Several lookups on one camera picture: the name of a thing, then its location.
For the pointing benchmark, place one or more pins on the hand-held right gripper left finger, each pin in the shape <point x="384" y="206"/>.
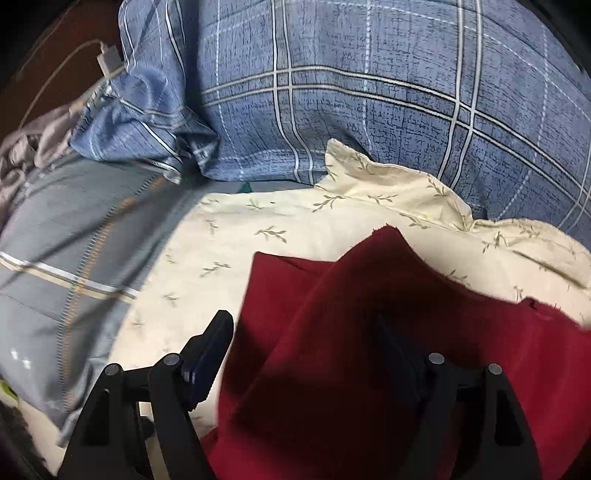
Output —
<point x="203" y="369"/>

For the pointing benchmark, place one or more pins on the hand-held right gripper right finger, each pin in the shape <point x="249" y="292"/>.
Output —
<point x="397" y="353"/>

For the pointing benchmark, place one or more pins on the dark red garment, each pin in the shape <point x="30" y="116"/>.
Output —
<point x="323" y="323"/>

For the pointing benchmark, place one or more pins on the cream leaf-print cloth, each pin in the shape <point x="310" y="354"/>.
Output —
<point x="277" y="221"/>

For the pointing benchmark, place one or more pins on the small green object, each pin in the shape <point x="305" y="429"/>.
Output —
<point x="5" y="389"/>

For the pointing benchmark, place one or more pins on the grey striped quilt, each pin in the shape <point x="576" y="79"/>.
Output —
<point x="69" y="221"/>

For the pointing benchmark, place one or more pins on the blue plaid pillow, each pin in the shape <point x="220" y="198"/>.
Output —
<point x="369" y="115"/>

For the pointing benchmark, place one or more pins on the crumpled blue plaid cloth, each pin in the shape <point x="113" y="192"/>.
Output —
<point x="138" y="115"/>

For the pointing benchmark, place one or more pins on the taupe crumpled cloth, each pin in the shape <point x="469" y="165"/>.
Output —
<point x="41" y="138"/>

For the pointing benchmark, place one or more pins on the brown wooden headboard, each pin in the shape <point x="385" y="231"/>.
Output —
<point x="69" y="87"/>

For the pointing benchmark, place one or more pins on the white charger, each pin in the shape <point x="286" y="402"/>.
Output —
<point x="110" y="60"/>

